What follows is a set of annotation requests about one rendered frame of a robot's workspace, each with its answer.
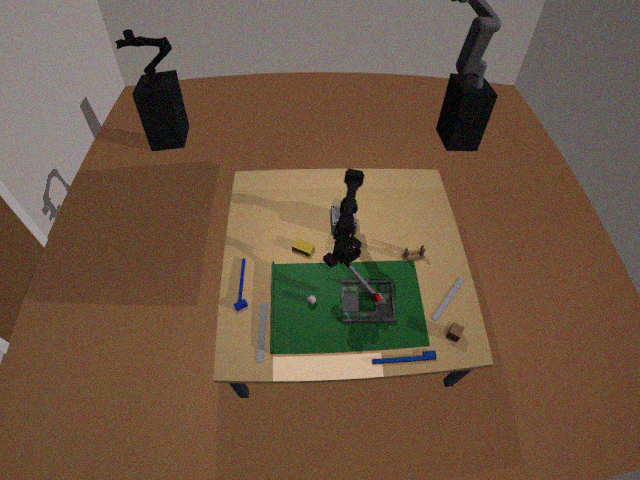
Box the brown cube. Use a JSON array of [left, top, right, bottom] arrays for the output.
[[446, 322, 465, 342]]

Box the green flat mat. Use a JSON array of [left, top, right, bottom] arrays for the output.
[[273, 260, 430, 354]]

